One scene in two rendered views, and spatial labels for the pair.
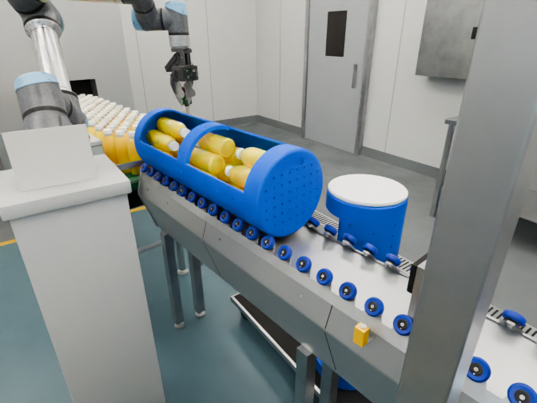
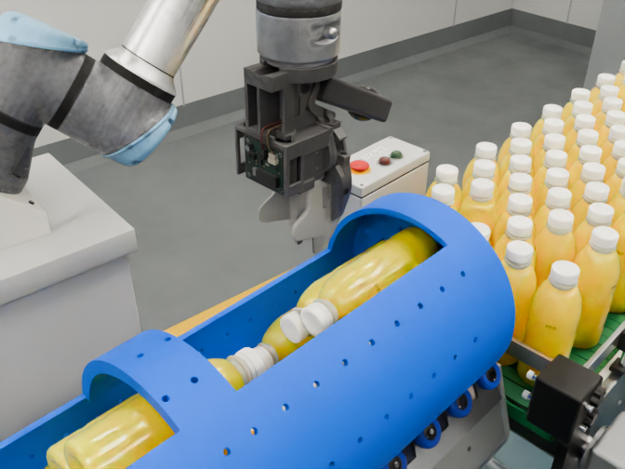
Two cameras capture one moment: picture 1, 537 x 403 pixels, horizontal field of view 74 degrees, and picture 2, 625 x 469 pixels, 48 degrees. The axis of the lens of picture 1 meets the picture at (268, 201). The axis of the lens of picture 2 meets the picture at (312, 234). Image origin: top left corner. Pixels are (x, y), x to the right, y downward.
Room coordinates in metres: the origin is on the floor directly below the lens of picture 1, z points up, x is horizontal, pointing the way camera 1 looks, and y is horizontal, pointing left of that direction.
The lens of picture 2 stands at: (1.42, -0.28, 1.70)
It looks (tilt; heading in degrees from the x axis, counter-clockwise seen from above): 34 degrees down; 85
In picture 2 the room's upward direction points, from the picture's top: straight up
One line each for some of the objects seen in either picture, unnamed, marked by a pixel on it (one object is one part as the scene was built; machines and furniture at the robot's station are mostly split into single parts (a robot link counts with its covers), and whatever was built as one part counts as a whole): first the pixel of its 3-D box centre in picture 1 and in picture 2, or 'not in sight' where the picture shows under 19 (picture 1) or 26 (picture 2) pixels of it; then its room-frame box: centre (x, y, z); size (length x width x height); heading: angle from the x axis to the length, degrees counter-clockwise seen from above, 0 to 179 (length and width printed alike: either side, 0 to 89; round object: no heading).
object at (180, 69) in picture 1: (183, 65); (293, 120); (1.45, 0.32, 1.43); 0.09 x 0.08 x 0.12; 41
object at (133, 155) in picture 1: (136, 154); not in sight; (1.70, 0.66, 1.00); 0.07 x 0.07 x 0.19
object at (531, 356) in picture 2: (157, 159); (458, 317); (1.73, 0.56, 0.96); 0.40 x 0.01 x 0.03; 131
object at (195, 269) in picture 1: (195, 272); not in sight; (1.66, 0.42, 0.31); 0.06 x 0.06 x 0.63; 41
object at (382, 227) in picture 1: (354, 288); not in sight; (1.18, -0.36, 0.59); 0.28 x 0.28 x 0.88
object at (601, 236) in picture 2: not in sight; (604, 240); (1.94, 0.58, 1.10); 0.04 x 0.04 x 0.02
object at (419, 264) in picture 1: (423, 285); not in sight; (0.66, -0.36, 1.00); 0.10 x 0.04 x 0.15; 131
